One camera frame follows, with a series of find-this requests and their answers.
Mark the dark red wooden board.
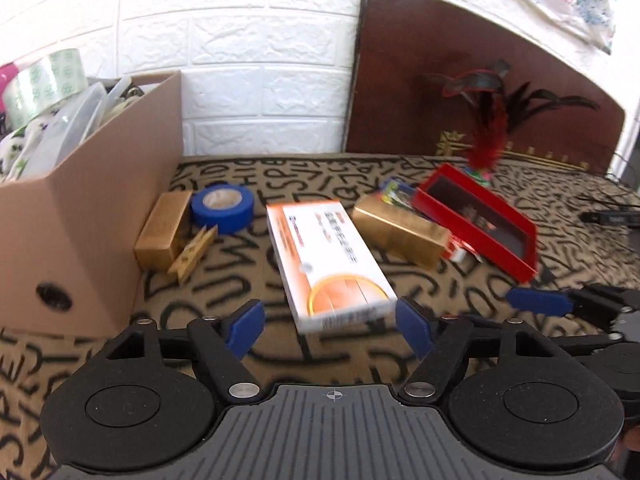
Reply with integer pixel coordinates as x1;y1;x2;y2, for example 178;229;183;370
345;0;625;174

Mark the white orange medicine box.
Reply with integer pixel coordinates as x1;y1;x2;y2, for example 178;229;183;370
267;200;397;334

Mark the pink bottle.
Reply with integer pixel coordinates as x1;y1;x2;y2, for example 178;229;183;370
0;63;20;113

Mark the patterned clear tape roll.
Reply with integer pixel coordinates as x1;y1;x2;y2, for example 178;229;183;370
2;49;88;131

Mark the blue tape roll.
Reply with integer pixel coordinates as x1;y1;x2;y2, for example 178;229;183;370
191;184;255;235

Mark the feather shuttlecock toy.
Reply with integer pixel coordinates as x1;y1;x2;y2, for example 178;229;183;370
424;60;600;188

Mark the red white cigarette pack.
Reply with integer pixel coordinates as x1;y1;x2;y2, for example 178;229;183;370
442;234;483;263

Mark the colourful card pack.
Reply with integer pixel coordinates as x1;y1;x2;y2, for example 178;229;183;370
380;179;416;209

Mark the wooden clothespin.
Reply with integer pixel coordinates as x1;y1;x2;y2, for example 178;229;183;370
167;226;218;286

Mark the small gold box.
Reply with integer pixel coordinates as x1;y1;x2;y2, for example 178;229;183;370
134;191;192;272

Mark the letter patterned tablecloth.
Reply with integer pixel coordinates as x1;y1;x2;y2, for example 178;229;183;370
0;153;640;480

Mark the black device on table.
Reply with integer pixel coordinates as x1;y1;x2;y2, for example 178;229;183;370
579;210;640;229

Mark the gold carton box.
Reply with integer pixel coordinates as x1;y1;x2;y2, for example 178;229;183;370
352;194;451;269

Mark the brown cardboard box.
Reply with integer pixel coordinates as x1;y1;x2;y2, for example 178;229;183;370
1;72;183;337

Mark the red shallow box tray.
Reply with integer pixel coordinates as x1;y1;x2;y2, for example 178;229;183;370
411;164;538;284

